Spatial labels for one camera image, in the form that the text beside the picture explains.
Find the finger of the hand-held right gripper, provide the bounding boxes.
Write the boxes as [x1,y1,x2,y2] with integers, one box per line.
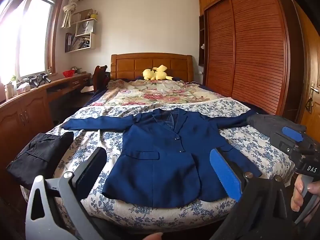
[270,126,313,156]

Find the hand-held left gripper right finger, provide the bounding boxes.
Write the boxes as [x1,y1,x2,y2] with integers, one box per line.
[209,147,294,240]

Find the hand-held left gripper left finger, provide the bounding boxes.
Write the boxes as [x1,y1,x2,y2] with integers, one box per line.
[25,147,108,240]

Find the blue suit jacket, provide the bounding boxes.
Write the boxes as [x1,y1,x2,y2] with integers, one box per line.
[61,107,263,208]

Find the black folded clothes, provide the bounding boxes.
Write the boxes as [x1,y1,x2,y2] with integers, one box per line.
[6,131,75,190]

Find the person's right hand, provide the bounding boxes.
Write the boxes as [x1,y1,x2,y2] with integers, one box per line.
[291,174,320,213]

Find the person's left hand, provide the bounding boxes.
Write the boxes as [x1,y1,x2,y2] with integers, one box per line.
[139,232,163,240]

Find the dark grey folded garment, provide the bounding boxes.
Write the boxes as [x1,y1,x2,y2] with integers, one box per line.
[246,114,307,137]

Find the wooden door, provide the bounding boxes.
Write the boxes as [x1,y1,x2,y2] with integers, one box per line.
[294,2,320,135]

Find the wooden desk with cabinets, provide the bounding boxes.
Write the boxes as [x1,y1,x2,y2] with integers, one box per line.
[0,72,92,160]

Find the wooden slatted wardrobe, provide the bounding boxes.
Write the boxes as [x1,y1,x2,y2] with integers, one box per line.
[199,0,300,124]

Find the wooden chair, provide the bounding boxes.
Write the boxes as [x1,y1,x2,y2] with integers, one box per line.
[94,65,111,92]

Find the pink floral quilt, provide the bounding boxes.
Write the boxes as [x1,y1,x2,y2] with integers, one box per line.
[94,79,227,109]

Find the black devices on desk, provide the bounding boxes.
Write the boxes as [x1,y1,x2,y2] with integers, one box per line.
[29,73,52,88]

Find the white tissue box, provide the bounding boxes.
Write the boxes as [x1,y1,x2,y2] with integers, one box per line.
[16,83,31,94]

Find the wooden bed headboard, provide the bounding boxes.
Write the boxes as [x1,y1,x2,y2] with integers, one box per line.
[110,53,194,83]

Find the yellow plush toy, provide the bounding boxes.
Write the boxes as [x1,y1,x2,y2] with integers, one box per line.
[142,64,173,81]

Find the stack of papers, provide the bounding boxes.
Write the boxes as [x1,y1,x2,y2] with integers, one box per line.
[72,35,90,50]

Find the dark folders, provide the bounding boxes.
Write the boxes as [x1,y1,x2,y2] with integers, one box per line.
[65,32,73,53]

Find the dark wooden side shelf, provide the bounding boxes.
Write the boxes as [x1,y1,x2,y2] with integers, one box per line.
[199,14,206,66]

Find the white paper bag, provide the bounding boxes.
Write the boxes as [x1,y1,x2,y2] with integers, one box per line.
[76,20,94,37]

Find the wood framed window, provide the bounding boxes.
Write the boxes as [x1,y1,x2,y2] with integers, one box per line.
[0,0,64,80]

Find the brown paper bag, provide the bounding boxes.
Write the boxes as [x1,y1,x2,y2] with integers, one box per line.
[71,9,93,23]

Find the tied beige curtain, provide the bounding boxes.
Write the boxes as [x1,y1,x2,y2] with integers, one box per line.
[61,0,83,28]

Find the metal door handle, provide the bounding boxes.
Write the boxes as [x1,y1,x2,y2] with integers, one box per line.
[309,81,320,97]

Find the white wall shelf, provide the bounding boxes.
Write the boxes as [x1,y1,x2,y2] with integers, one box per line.
[64,17,97,53]

